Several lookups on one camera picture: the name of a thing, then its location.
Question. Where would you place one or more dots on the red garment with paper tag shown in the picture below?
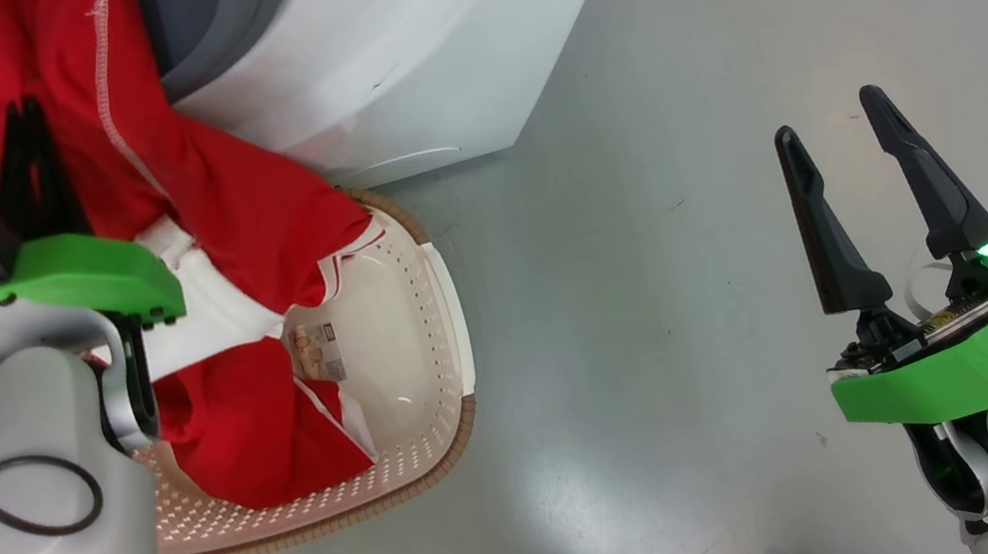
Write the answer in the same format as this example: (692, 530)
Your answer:
(242, 436)

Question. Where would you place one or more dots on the red garment with white stripes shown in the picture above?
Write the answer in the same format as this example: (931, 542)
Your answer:
(244, 198)

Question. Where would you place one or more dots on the white washing machine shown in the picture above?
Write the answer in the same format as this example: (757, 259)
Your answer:
(419, 51)

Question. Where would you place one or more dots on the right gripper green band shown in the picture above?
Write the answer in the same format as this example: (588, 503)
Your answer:
(947, 384)

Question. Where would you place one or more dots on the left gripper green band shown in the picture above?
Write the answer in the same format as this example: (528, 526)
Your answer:
(87, 272)

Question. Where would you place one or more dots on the cream perforated laundry basket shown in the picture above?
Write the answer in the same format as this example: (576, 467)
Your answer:
(407, 350)

